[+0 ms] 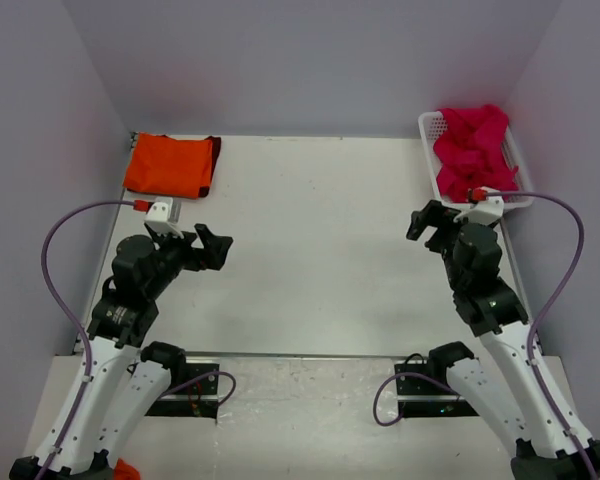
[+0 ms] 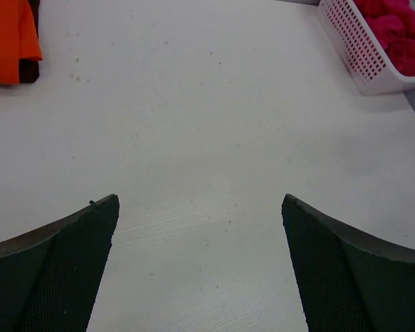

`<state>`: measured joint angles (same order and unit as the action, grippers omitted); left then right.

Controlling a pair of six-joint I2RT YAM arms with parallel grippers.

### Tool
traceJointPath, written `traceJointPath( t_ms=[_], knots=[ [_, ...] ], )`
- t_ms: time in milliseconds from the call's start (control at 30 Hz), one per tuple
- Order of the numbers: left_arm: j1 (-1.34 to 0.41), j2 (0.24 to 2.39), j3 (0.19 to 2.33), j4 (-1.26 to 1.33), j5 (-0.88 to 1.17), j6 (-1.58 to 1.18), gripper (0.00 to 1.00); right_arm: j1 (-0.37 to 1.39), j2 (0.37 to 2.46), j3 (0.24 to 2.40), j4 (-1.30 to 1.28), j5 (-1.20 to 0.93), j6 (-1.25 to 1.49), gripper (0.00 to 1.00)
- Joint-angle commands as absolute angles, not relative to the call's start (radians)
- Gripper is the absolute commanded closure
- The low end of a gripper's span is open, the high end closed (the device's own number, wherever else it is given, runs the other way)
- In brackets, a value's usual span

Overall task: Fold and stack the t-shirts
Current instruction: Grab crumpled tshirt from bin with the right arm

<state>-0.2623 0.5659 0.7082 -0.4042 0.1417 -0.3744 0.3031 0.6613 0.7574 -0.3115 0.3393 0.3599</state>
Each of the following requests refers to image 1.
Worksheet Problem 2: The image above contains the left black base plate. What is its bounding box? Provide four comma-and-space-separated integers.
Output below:
146, 375, 219, 420

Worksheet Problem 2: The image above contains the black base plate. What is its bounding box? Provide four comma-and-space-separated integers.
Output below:
146, 375, 219, 420
394, 355, 478, 419

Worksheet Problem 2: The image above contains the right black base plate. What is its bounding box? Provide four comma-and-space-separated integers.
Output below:
394, 355, 478, 419

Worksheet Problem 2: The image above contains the pink t shirt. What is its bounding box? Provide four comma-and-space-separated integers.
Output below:
433, 104, 518, 203

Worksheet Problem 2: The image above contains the folded orange t shirt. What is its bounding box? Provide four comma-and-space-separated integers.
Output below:
123, 133, 222, 200

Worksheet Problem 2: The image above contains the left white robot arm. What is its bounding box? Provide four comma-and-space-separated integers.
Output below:
9, 224, 233, 479

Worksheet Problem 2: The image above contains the orange cloth at bottom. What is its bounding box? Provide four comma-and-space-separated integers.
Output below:
113, 459, 141, 480

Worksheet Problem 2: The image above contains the white plastic basket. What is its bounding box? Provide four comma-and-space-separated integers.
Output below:
418, 111, 533, 209

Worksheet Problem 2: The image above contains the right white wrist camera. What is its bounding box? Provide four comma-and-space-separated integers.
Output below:
454, 187, 504, 226

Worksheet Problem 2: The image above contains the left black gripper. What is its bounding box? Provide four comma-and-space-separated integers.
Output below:
144, 222, 232, 298

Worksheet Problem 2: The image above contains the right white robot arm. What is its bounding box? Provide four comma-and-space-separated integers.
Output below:
406, 200, 600, 479

